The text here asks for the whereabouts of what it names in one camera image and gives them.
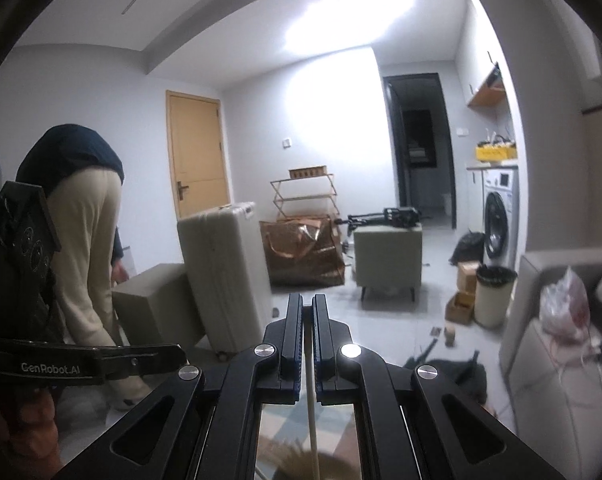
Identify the grey sofa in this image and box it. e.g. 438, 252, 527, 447
498, 247, 602, 461

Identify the shiny brown bag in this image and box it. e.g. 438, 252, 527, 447
259, 215, 347, 287

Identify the clear plastic bag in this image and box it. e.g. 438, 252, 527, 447
539, 266, 592, 336

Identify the wooden wall shelf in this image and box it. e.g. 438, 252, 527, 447
467, 62, 506, 108

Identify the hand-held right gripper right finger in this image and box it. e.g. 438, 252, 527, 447
311, 294, 566, 480

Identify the yellow crate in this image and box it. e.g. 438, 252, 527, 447
475, 142, 518, 162

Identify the grey cube stool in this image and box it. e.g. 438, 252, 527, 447
112, 262, 205, 356

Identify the white washing machine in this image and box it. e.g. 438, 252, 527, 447
482, 166, 520, 267

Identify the beige hard suitcase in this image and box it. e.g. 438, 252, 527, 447
176, 201, 273, 361

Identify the wooden folding rack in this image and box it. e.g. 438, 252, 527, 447
270, 174, 338, 221

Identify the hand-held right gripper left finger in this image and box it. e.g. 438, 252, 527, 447
51, 292, 307, 480

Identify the grey ottoman with legs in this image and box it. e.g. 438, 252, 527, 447
353, 224, 424, 302

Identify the black garbage bag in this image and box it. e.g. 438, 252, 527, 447
450, 230, 486, 266

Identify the checkered tablecloth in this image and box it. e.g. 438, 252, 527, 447
258, 405, 357, 456

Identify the wooden door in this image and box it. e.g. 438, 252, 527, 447
166, 90, 232, 221

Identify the open flat cardboard box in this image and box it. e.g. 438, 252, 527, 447
445, 291, 478, 325

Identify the beige trash bin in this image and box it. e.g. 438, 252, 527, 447
475, 265, 518, 330

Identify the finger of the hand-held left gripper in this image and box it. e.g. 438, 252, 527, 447
96, 342, 190, 386

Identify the single bamboo chopstick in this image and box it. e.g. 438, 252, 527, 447
305, 310, 322, 480

